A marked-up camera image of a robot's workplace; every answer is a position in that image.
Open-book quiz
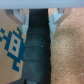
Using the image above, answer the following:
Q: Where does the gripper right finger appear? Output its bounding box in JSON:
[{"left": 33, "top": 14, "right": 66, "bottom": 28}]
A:
[{"left": 49, "top": 8, "right": 73, "bottom": 38}]

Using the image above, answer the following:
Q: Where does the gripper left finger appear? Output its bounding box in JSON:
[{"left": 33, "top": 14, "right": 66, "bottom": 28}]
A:
[{"left": 4, "top": 8, "right": 31, "bottom": 34}]

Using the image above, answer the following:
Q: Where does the wooden drawer box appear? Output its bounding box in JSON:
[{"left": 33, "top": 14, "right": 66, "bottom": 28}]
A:
[{"left": 0, "top": 9, "right": 30, "bottom": 84}]

